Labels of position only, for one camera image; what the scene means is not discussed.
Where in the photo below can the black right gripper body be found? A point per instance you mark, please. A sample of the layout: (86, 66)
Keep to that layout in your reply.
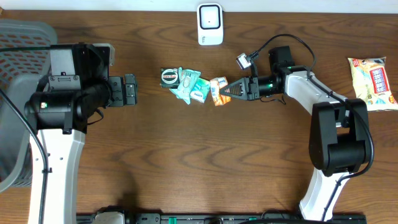
(254, 88)

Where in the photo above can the yellow wet wipes pack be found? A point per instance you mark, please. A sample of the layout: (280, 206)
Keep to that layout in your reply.
(371, 84)

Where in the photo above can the grey plastic mesh basket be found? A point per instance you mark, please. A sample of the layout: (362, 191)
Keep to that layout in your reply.
(20, 73)

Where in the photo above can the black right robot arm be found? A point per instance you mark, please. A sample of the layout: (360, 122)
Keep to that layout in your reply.
(340, 144)

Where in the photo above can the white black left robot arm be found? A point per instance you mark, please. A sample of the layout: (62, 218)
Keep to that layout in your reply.
(59, 121)

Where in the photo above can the small orange box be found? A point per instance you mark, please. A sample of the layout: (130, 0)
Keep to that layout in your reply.
(216, 85)

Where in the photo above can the white barcode scanner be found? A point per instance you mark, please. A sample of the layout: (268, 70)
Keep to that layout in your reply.
(210, 24)

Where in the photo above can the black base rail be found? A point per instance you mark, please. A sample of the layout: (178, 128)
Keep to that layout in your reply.
(155, 218)

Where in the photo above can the green tissue pack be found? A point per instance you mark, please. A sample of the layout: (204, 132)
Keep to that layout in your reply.
(188, 79)

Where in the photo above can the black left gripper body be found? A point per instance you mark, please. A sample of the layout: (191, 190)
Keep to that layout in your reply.
(116, 94)

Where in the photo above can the small green tissue packet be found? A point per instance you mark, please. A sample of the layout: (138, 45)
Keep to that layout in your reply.
(200, 90)

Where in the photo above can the round black red tin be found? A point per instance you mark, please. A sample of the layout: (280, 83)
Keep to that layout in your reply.
(169, 78)

